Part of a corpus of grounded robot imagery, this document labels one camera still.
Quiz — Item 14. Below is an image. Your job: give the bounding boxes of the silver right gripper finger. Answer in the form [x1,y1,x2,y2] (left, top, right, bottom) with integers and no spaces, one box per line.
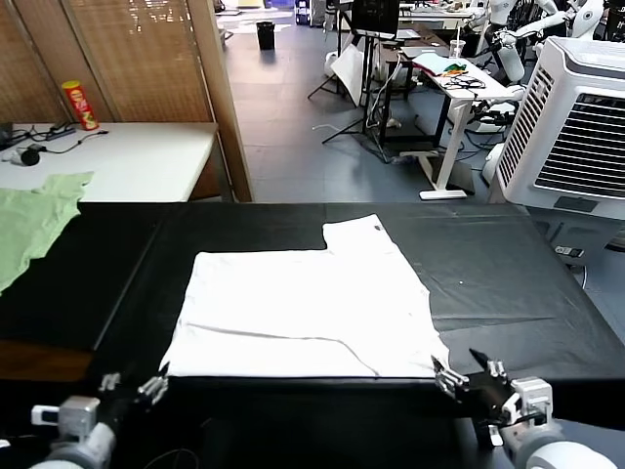
[469,348,508,390]
[431,356,471,401]

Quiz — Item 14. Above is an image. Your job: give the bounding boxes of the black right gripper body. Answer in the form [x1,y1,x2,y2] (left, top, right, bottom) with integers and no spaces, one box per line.
[458,374,517,424]

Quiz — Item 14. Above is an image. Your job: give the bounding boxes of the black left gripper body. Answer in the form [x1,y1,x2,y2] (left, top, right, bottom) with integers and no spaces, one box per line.
[97,385,147,429]

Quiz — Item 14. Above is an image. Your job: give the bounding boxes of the white printed t-shirt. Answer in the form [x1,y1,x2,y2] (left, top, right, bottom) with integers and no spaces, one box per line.
[159,213,450,380]

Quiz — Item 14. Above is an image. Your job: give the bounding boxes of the black table cover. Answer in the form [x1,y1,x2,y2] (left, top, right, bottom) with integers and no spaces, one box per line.
[0,199,625,469]

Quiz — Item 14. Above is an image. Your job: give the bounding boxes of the light green t-shirt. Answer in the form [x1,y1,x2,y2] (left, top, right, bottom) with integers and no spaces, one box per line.
[0,170,95,294]

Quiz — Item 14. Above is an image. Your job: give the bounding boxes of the white side table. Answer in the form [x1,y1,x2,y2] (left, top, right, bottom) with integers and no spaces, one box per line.
[0,121,220,204]

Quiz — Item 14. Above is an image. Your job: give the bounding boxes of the white black handheld device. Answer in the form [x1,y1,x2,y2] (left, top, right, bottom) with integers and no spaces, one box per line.
[0,144,48,167]

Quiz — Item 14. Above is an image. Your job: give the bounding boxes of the white air cooler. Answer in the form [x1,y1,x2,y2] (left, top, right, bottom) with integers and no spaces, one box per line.
[489,34,625,265]

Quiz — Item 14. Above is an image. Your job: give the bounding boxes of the red chips can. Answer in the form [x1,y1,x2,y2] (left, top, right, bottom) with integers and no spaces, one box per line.
[61,80,101,132]

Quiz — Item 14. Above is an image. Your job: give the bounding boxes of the white standing desk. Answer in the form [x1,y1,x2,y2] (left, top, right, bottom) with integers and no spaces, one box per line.
[397,46,512,200]

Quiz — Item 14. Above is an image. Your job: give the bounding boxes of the black monitor stand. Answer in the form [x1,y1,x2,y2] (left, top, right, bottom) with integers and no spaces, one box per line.
[321,28,392,146]

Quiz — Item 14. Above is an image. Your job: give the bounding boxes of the white humanoid robot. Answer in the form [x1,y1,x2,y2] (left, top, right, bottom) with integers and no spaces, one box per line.
[468,0,528,84]
[507,0,606,48]

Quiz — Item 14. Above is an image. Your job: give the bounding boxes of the teal cloth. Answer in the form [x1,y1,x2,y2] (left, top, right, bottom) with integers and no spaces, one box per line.
[412,52,453,74]

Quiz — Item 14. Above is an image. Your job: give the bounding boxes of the wooden folding screen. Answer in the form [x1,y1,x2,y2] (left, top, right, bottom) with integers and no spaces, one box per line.
[0,0,254,202]

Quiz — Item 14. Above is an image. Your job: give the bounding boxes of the clear plastic cup with straw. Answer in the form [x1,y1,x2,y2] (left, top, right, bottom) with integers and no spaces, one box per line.
[448,23,468,60]

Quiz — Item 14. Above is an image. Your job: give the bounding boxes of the white reflector board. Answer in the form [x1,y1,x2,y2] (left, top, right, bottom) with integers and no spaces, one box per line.
[330,42,365,107]

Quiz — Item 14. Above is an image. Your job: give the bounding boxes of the grey laptop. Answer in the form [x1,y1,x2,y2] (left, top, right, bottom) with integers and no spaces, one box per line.
[399,42,450,59]

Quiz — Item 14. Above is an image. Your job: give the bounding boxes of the black trash bin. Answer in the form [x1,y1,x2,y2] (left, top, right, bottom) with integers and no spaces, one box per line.
[255,20,276,51]

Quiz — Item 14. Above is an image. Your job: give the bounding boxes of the black monitor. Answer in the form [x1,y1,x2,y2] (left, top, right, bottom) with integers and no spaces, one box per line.
[350,0,399,41]

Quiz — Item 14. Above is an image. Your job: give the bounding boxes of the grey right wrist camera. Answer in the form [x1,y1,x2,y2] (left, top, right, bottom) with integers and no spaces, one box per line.
[502,376,553,426]

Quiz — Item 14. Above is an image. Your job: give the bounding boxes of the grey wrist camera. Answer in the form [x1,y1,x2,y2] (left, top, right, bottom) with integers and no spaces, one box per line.
[502,376,553,426]
[31,396,99,436]

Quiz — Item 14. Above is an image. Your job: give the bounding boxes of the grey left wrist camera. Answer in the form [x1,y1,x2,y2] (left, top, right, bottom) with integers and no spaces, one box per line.
[31,396,99,436]

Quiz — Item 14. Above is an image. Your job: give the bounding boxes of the black cable on side table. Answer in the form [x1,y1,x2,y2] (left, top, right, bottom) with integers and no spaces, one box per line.
[9,124,108,155]

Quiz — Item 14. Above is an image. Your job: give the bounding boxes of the black cable bundle on desk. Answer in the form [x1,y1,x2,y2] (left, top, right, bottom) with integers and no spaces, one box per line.
[438,70,489,90]

